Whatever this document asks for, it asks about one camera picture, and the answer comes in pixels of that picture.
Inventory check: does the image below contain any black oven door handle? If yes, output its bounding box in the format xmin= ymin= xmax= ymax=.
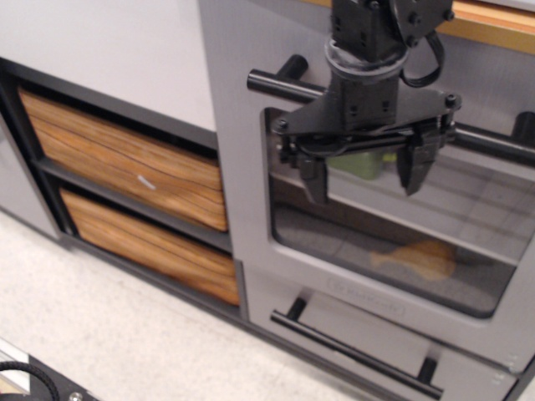
xmin=247 ymin=54 xmax=534 ymax=165

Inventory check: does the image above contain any dark grey shelf frame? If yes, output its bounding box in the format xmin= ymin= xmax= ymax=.
xmin=1 ymin=59 xmax=247 ymax=323

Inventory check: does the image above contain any lower wood-pattern storage bin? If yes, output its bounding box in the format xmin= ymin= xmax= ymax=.
xmin=59 ymin=189 xmax=240 ymax=306

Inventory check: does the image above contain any upper wood-pattern storage bin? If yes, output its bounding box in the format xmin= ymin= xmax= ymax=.
xmin=18 ymin=89 xmax=228 ymax=232

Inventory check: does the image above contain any grey upper oven rack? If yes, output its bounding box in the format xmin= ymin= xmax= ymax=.
xmin=327 ymin=146 xmax=534 ymax=266

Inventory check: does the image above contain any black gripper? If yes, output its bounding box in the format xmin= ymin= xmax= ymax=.
xmin=271 ymin=74 xmax=461 ymax=204

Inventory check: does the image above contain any green toy bell pepper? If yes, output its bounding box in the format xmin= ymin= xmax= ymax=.
xmin=328 ymin=151 xmax=397 ymax=180

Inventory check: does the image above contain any grey cabinet panel left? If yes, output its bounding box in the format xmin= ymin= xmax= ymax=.
xmin=1 ymin=117 xmax=60 ymax=241

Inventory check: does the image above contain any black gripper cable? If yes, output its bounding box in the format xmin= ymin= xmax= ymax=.
xmin=399 ymin=31 xmax=446 ymax=89

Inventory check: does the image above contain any black braided cable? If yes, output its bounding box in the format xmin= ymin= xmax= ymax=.
xmin=0 ymin=362 xmax=58 ymax=401

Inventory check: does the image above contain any grey oven door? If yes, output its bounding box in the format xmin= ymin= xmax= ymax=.
xmin=200 ymin=1 xmax=534 ymax=373

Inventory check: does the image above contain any toy chicken drumstick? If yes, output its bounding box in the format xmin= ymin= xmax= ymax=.
xmin=369 ymin=240 xmax=456 ymax=282

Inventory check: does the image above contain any wooden countertop edge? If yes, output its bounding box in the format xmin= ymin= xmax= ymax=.
xmin=438 ymin=1 xmax=534 ymax=55

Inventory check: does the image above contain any wood-pattern storage bin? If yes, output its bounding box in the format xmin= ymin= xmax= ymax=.
xmin=59 ymin=189 xmax=240 ymax=306
xmin=18 ymin=89 xmax=228 ymax=232

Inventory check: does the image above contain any black drawer handle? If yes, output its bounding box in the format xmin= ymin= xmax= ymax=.
xmin=270 ymin=297 xmax=444 ymax=400

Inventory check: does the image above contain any grey bottom oven drawer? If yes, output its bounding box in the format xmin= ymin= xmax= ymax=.
xmin=245 ymin=269 xmax=517 ymax=400

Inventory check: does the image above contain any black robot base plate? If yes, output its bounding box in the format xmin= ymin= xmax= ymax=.
xmin=28 ymin=356 xmax=101 ymax=401

